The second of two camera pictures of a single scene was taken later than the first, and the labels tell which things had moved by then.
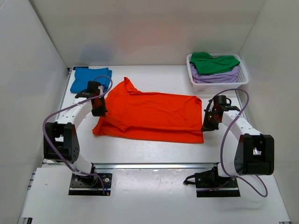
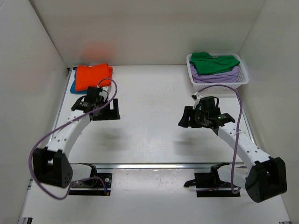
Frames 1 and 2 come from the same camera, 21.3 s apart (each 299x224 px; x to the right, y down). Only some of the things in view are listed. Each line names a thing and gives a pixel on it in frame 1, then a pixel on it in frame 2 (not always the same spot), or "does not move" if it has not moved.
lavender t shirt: x=230 y=76 does not move
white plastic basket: x=242 y=79 does not move
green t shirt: x=206 y=64 does not move
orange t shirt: x=132 y=115 -> x=88 y=76
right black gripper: x=206 y=126 -> x=186 y=121
